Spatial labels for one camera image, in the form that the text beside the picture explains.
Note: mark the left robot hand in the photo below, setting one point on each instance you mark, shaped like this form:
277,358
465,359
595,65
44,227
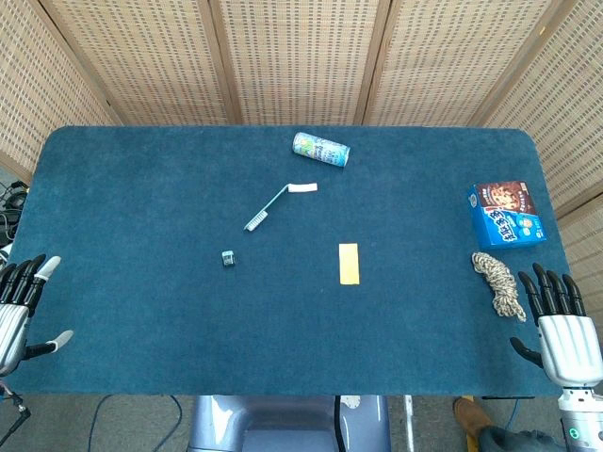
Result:
11,320

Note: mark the light blue cleaning brush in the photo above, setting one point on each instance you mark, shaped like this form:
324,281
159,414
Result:
275,202

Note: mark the blue felt table cover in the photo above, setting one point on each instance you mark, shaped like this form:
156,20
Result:
282,301

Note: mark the blue cookie box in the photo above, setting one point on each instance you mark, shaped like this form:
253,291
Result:
506,215

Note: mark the bamboo folding screen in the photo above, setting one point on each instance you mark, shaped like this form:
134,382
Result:
301,61

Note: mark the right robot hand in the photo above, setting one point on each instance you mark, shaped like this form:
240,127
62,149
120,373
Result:
567,339

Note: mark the small black clip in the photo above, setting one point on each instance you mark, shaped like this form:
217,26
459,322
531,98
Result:
228,259

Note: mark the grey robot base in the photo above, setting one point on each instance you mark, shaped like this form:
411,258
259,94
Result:
287,424

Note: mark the drink can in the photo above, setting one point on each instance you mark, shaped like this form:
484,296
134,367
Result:
321,149

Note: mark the brown shoe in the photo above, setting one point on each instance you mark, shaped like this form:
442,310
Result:
472,418

